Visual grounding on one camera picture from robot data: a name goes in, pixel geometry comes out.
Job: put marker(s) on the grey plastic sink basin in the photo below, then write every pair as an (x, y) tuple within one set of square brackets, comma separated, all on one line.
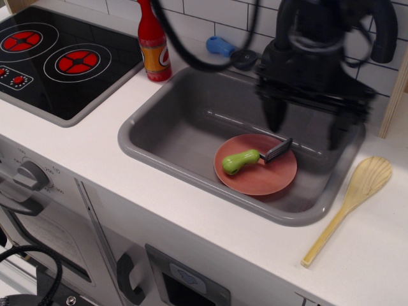
[(181, 128)]

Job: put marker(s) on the grey oven door handle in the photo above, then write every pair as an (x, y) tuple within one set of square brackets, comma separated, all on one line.
[(20, 200)]

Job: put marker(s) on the blue handled grey ladle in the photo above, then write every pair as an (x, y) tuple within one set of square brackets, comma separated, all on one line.
[(242, 59)]

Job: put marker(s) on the pink round plate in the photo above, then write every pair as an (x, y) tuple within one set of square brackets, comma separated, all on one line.
[(258, 178)]

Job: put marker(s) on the white toy oven door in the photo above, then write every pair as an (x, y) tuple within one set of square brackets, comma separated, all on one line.
[(64, 226)]

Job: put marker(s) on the wooden spoon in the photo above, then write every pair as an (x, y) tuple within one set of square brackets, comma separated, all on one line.
[(370, 175)]

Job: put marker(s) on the dark grey cabinet handle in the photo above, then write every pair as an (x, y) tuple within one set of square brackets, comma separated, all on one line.
[(124, 267)]

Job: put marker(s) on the grey dishwasher control panel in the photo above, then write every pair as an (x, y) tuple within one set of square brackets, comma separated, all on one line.
[(178, 284)]

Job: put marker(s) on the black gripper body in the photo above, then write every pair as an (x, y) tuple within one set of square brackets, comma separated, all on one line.
[(316, 81)]

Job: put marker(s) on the red toy sauce bottle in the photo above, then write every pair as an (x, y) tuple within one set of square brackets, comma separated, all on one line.
[(153, 44)]

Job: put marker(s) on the wooden side panel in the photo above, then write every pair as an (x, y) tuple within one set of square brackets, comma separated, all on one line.
[(395, 98)]

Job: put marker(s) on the green handled grey spatula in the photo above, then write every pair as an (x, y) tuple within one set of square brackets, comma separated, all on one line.
[(232, 164)]

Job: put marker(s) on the grey oven knob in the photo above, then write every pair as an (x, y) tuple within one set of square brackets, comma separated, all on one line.
[(31, 176)]

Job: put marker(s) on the black toy stovetop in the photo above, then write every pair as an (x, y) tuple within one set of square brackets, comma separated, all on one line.
[(61, 68)]

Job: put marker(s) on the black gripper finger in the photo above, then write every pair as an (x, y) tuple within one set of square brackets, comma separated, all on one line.
[(339, 129), (274, 110)]

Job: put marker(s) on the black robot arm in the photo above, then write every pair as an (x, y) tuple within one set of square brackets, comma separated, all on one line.
[(302, 65)]

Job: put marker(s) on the dark grey toy faucet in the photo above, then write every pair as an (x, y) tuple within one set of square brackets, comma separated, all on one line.
[(384, 35)]

